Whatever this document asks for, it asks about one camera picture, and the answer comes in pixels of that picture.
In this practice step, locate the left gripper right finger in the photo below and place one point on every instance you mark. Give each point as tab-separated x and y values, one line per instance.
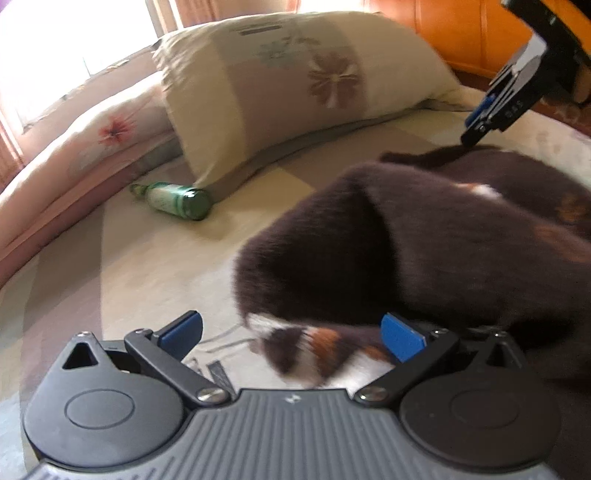
417	351

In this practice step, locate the dark brown knit sweater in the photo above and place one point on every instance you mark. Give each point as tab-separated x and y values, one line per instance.
465	239

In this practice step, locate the patchwork pastel bed sheet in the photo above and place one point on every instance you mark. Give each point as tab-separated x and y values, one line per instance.
127	266

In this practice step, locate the floral beige pillow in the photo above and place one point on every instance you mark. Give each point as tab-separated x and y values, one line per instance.
245	92

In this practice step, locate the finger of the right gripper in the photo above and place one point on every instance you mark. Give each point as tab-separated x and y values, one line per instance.
480	116

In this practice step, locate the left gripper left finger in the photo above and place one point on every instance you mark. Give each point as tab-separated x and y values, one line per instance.
160	354

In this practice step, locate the folded pink floral quilt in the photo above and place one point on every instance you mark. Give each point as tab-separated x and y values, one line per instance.
106	148

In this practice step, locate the orange wooden headboard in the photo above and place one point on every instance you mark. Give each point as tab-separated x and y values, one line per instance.
479	37

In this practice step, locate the green glass bottle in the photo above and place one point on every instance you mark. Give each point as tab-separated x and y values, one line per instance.
185	202

